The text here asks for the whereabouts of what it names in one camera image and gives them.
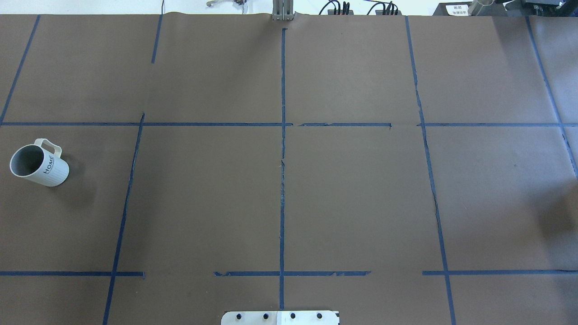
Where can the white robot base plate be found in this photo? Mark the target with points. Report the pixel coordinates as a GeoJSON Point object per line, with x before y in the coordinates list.
{"type": "Point", "coordinates": [306, 317]}

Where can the white ribbed HOME mug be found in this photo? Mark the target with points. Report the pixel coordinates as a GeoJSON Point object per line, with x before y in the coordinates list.
{"type": "Point", "coordinates": [40, 163]}

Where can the black power strip right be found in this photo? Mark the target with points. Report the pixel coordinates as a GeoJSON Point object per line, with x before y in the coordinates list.
{"type": "Point", "coordinates": [383, 8]}

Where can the aluminium profile post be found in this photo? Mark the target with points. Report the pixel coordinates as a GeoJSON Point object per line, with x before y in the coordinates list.
{"type": "Point", "coordinates": [283, 10]}

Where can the black device with label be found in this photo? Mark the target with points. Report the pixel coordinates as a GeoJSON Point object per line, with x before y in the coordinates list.
{"type": "Point", "coordinates": [457, 9]}

